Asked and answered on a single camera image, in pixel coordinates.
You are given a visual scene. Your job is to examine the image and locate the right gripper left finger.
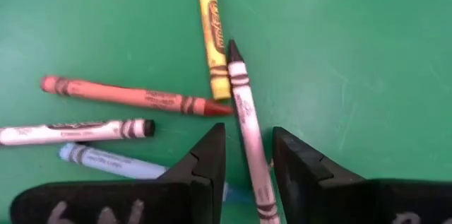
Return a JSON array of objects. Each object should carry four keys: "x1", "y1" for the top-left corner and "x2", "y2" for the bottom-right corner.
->
[{"x1": 9, "y1": 122, "x2": 227, "y2": 224}]

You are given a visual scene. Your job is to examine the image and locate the blue crayon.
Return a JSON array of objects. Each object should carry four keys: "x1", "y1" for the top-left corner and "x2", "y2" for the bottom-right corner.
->
[{"x1": 57, "y1": 141, "x2": 255, "y2": 206}]

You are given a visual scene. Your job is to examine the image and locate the brown crayon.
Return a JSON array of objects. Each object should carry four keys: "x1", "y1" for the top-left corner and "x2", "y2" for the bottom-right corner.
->
[{"x1": 39, "y1": 74, "x2": 234, "y2": 117}]

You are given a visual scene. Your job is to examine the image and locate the black crayon white wrapper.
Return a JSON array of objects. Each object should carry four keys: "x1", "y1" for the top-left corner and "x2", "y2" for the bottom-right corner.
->
[
  {"x1": 225, "y1": 38, "x2": 282, "y2": 224},
  {"x1": 0, "y1": 117, "x2": 156, "y2": 147}
]

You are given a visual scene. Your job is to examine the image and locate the yellow crayon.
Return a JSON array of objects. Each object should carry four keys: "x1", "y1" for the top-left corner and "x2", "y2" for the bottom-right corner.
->
[{"x1": 194, "y1": 0, "x2": 232, "y2": 101}]

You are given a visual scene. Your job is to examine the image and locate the green table mat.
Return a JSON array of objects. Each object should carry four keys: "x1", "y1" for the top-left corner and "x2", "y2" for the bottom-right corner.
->
[{"x1": 0, "y1": 0, "x2": 452, "y2": 224}]

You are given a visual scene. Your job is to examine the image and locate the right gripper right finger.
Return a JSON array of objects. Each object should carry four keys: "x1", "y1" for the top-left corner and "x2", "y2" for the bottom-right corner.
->
[{"x1": 271, "y1": 126, "x2": 452, "y2": 224}]

